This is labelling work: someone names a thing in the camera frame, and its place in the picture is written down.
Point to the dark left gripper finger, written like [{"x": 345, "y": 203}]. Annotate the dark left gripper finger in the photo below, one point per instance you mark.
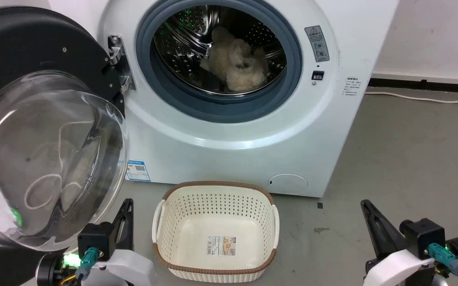
[
  {"x": 129, "y": 216},
  {"x": 116, "y": 228}
]

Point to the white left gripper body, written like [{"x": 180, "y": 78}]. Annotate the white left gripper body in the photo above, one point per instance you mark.
[{"x": 129, "y": 268}]

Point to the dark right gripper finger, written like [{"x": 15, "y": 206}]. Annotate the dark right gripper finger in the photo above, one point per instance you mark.
[{"x": 382, "y": 234}]

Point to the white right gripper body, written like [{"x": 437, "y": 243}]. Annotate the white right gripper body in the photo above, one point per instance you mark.
[{"x": 396, "y": 270}]

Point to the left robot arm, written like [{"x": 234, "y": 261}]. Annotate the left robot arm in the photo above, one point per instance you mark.
[{"x": 48, "y": 272}]

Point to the white front-load washing machine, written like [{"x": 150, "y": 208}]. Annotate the white front-load washing machine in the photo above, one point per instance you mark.
[{"x": 233, "y": 159}]

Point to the metal door hinge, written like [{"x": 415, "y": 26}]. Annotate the metal door hinge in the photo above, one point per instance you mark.
[{"x": 121, "y": 59}]

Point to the black door latch slot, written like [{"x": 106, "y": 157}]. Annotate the black door latch slot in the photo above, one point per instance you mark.
[{"x": 318, "y": 75}]

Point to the washer door glass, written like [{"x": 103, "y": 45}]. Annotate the washer door glass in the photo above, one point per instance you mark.
[{"x": 34, "y": 39}]

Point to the blue white QR label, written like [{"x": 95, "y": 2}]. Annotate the blue white QR label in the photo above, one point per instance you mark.
[{"x": 138, "y": 171}]

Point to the cream laundry basket brown rim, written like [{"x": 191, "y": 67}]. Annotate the cream laundry basket brown rim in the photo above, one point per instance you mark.
[{"x": 217, "y": 210}]

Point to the basket product label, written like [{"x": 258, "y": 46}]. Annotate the basket product label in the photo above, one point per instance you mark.
[{"x": 221, "y": 245}]

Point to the round filter cover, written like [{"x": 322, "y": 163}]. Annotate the round filter cover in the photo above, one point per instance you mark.
[{"x": 288, "y": 184}]

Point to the white text sticker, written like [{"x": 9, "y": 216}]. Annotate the white text sticker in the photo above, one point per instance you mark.
[{"x": 350, "y": 86}]

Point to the black baseboard strip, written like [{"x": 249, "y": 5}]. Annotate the black baseboard strip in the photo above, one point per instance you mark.
[{"x": 431, "y": 85}]

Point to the perforated steel drum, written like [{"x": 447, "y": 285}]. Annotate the perforated steel drum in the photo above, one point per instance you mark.
[{"x": 181, "y": 39}]

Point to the beige plush toy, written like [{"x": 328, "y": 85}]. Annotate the beige plush toy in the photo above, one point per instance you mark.
[{"x": 237, "y": 63}]

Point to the grey warning label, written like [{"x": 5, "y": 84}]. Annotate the grey warning label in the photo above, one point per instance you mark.
[{"x": 317, "y": 43}]

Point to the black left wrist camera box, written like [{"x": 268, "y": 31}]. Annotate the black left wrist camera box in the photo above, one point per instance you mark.
[{"x": 96, "y": 238}]

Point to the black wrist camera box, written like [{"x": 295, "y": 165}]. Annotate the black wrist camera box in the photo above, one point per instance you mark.
[
  {"x": 96, "y": 238},
  {"x": 424, "y": 236}
]

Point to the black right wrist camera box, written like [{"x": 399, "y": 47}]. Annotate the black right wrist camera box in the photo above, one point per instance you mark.
[{"x": 424, "y": 236}]

